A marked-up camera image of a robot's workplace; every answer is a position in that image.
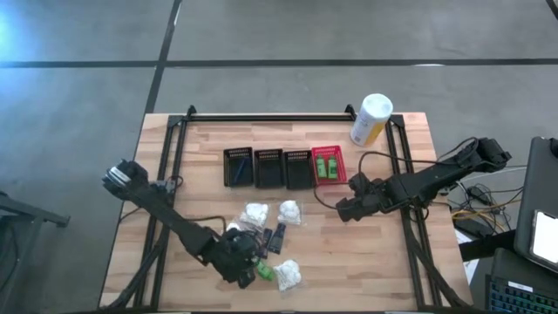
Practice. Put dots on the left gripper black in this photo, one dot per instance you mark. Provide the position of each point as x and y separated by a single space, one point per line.
231 253

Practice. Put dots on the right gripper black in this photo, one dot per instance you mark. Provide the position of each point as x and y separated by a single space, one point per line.
366 198

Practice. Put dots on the green travel bottle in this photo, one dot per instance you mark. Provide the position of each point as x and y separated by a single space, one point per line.
332 167
321 166
266 271

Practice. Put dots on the dark blue toothbrush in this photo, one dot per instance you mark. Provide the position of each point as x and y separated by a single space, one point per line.
240 172

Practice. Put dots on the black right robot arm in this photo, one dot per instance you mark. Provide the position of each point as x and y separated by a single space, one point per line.
436 179

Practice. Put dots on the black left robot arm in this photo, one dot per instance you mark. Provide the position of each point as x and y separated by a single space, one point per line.
174 218

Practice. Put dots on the red plastic basket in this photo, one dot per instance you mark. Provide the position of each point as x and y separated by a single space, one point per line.
342 176

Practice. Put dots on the black plastic basket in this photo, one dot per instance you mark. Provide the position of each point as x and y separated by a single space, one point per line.
299 181
229 181
269 181

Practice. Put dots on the white yellow wipes canister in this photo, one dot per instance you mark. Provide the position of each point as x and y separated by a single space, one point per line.
372 118

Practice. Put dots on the black power adapter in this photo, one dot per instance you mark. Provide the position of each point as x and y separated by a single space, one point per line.
466 227

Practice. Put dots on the white paper sheet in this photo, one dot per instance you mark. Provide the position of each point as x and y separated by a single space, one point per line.
470 266

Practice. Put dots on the black laptop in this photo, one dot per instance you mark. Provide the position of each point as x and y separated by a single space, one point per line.
534 174

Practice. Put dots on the backlit keyboard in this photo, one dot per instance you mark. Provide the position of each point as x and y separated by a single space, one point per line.
514 301

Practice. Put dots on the black floor stand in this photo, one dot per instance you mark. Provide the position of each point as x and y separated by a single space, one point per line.
26 211

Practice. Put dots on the black metal table frame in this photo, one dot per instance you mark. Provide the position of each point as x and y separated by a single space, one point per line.
270 118

